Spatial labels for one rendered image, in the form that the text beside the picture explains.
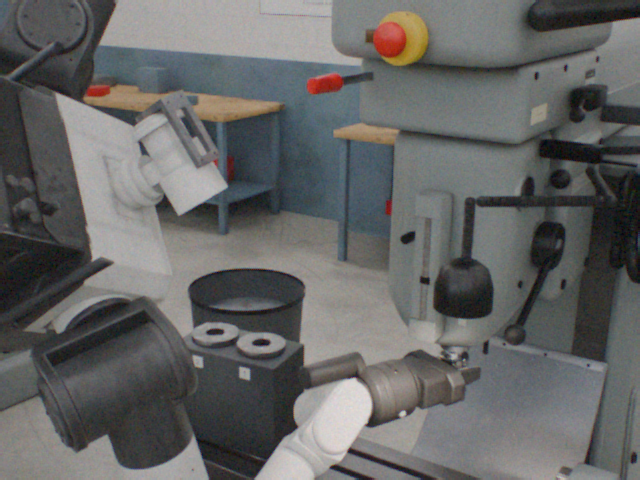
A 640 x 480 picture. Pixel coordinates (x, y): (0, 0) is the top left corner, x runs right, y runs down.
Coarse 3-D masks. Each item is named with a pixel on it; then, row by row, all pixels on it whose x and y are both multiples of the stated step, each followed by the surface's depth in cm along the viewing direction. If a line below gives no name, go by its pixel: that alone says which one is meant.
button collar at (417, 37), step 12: (396, 12) 94; (408, 12) 95; (408, 24) 94; (420, 24) 94; (408, 36) 94; (420, 36) 93; (408, 48) 94; (420, 48) 94; (396, 60) 96; (408, 60) 95
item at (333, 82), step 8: (368, 72) 110; (312, 80) 100; (320, 80) 100; (328, 80) 101; (336, 80) 102; (344, 80) 105; (352, 80) 106; (360, 80) 108; (368, 80) 110; (312, 88) 100; (320, 88) 100; (328, 88) 101; (336, 88) 103
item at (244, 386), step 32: (192, 352) 152; (224, 352) 151; (256, 352) 148; (288, 352) 151; (224, 384) 151; (256, 384) 147; (288, 384) 151; (192, 416) 156; (224, 416) 153; (256, 416) 149; (288, 416) 153; (256, 448) 152
